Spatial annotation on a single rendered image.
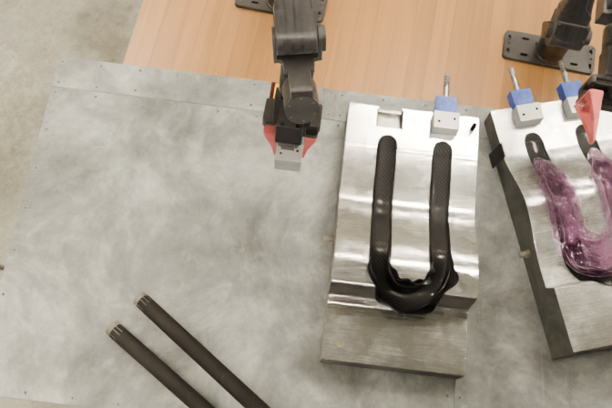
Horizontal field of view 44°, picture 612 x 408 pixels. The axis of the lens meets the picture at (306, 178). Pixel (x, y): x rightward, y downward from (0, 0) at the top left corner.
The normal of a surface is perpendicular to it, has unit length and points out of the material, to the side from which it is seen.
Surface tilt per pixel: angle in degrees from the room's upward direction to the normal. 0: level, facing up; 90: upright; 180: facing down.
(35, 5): 1
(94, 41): 0
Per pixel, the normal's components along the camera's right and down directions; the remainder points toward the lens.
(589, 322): 0.04, -0.34
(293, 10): 0.05, -0.09
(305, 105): 0.09, 0.70
